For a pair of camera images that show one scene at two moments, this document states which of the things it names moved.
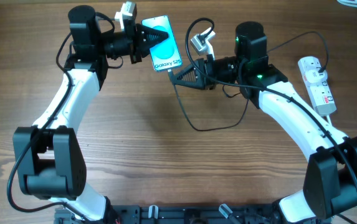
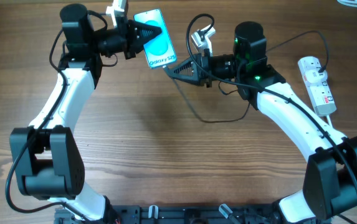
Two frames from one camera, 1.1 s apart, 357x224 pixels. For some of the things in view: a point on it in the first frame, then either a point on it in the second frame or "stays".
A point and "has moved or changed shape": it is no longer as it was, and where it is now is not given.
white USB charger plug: x=313 y=76 stays
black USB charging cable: x=268 y=51 -> x=243 y=118
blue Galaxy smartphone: x=166 y=55 has moved or changed shape
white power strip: x=320 y=93 stays
